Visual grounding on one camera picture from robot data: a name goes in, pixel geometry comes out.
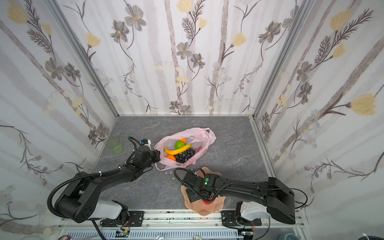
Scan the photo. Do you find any peach scalloped plate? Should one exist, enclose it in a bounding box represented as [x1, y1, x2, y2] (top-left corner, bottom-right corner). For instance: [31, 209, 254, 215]
[181, 186, 226, 217]

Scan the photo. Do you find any pink plastic bag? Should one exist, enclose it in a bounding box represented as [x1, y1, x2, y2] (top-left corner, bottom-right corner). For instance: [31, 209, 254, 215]
[155, 128, 217, 171]

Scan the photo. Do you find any green fake lime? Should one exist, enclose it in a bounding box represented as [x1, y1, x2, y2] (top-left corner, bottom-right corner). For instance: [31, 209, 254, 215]
[175, 140, 186, 150]

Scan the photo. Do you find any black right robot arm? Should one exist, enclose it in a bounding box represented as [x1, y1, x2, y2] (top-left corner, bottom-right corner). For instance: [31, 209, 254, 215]
[174, 168, 297, 225]

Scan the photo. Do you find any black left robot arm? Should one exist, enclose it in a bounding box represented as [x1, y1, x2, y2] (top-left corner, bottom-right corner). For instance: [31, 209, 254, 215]
[47, 137, 161, 223]

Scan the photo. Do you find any orange fake tangerine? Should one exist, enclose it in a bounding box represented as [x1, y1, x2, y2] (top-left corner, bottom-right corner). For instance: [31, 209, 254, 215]
[167, 155, 177, 162]

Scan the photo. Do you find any yellow fake banana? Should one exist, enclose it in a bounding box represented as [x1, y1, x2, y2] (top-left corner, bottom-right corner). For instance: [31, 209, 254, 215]
[165, 144, 192, 155]

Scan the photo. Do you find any dark fake grape bunch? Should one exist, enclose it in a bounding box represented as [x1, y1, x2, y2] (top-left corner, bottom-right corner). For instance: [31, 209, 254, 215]
[175, 148, 196, 164]

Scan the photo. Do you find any green translucent cup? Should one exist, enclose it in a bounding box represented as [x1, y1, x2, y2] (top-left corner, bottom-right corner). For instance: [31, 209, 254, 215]
[106, 137, 123, 154]

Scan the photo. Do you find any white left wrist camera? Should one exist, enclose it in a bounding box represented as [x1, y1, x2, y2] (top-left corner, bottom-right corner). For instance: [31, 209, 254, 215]
[141, 139, 152, 149]

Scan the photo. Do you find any white slotted cable duct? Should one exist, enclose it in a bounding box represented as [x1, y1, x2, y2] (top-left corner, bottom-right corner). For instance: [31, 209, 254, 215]
[67, 229, 241, 240]

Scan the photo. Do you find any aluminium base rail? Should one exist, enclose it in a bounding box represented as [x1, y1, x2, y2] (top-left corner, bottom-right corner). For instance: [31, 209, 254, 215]
[56, 209, 304, 231]

